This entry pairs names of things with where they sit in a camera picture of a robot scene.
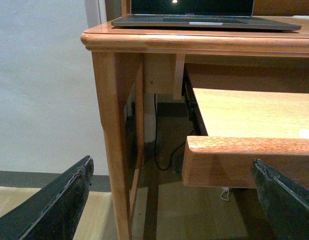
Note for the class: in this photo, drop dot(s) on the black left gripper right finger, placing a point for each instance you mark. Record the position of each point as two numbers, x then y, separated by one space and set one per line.
284 201

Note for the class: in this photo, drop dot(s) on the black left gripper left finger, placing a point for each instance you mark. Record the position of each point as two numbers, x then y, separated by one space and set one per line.
54 212

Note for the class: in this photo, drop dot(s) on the wooden keyboard tray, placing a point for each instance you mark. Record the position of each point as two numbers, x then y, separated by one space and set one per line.
247 113

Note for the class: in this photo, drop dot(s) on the wooden desk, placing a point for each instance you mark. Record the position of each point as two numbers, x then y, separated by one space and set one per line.
152 61

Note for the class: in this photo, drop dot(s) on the grey laptop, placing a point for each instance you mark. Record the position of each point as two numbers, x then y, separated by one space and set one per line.
220 14

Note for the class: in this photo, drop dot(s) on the white charger with cable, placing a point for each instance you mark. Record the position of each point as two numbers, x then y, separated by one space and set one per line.
225 194

